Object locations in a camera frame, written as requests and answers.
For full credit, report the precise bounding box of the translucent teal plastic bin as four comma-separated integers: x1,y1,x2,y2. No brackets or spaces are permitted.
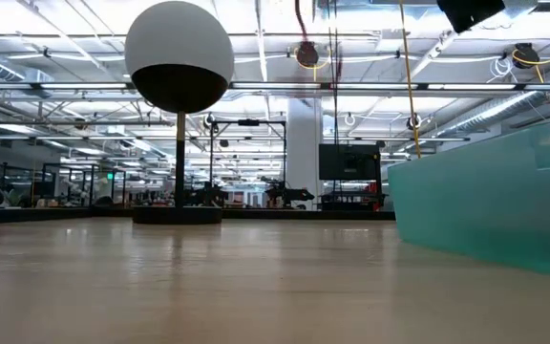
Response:
388,118,550,279

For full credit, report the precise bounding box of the black monitor screen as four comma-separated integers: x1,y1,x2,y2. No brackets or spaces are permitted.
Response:
318,142,383,183

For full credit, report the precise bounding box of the white building column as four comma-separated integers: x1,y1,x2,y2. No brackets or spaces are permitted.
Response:
286,97,325,210

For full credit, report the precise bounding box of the black and red cart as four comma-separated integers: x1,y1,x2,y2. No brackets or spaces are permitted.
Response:
320,190,387,212

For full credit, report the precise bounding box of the white globe lamp black base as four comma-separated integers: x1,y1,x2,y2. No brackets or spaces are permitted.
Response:
124,0,236,226

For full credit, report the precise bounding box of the black ceiling cable reel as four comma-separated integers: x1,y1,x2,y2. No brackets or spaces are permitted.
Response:
296,40,321,69
513,42,542,71

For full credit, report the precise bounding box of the yellow hanging cable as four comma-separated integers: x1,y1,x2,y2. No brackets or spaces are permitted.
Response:
397,0,423,160

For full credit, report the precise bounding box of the silver ceiling duct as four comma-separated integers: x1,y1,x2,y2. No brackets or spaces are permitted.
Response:
439,88,550,140

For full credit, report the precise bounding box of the black hanging cable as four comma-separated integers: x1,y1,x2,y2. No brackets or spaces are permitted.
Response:
326,0,341,144

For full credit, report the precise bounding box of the black background station frame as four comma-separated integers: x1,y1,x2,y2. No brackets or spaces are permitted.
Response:
209,118,288,209

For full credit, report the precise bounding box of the black background workstation frame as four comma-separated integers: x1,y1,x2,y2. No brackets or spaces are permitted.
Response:
40,161,128,208

